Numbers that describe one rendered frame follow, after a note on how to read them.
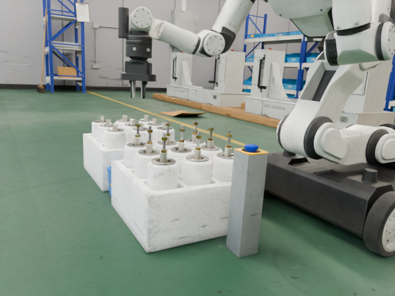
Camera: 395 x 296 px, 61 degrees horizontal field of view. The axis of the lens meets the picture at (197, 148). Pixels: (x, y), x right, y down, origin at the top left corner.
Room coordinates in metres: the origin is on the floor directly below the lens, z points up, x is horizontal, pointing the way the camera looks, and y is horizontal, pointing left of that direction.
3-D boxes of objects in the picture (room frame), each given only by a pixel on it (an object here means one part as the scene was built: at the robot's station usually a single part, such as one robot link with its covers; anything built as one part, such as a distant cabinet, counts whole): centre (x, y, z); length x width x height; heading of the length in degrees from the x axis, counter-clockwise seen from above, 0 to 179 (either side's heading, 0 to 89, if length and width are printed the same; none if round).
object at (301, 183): (1.31, -0.68, 0.19); 0.64 x 0.52 x 0.33; 122
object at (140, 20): (1.17, 0.23, 0.66); 0.11 x 0.11 x 0.11; 19
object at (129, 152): (1.18, 0.22, 0.16); 0.10 x 0.10 x 0.18
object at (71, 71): (6.45, 2.56, 0.36); 0.31 x 0.25 x 0.20; 122
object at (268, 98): (3.46, -1.14, 0.45); 1.45 x 0.57 x 0.74; 32
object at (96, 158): (1.60, 0.32, 0.09); 0.39 x 0.39 x 0.18; 31
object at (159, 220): (1.14, 0.06, 0.09); 0.39 x 0.39 x 0.18; 30
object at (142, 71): (1.18, 0.22, 0.54); 0.13 x 0.10 x 0.12; 82
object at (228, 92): (5.20, -0.07, 0.45); 1.61 x 0.57 x 0.74; 32
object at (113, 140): (1.44, 0.36, 0.16); 0.10 x 0.10 x 0.18
